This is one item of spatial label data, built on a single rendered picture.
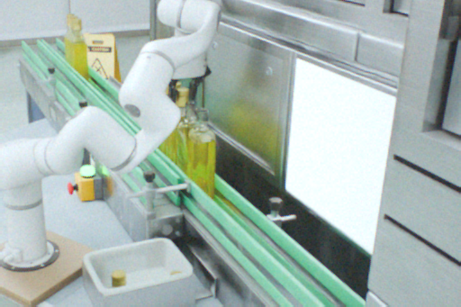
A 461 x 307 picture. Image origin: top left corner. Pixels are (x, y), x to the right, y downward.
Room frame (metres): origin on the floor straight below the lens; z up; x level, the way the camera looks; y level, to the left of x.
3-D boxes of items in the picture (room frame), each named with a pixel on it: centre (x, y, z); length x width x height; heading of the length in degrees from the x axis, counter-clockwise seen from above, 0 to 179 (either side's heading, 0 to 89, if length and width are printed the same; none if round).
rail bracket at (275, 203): (1.23, -0.27, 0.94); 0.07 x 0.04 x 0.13; 112
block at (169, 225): (1.38, -0.01, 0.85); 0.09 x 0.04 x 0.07; 112
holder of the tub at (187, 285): (1.24, 0.03, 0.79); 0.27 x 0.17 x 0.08; 112
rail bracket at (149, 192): (1.37, 0.01, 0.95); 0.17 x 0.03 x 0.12; 112
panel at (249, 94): (1.34, -0.29, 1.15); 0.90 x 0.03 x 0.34; 22
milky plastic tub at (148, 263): (1.23, 0.06, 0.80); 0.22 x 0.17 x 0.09; 112
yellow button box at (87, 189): (1.75, 0.23, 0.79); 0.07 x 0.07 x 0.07; 22
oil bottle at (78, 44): (2.53, 0.34, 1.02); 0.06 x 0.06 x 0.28; 22
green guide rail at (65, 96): (2.21, 0.35, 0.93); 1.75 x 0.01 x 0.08; 22
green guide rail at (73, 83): (2.24, 0.28, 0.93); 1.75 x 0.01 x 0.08; 22
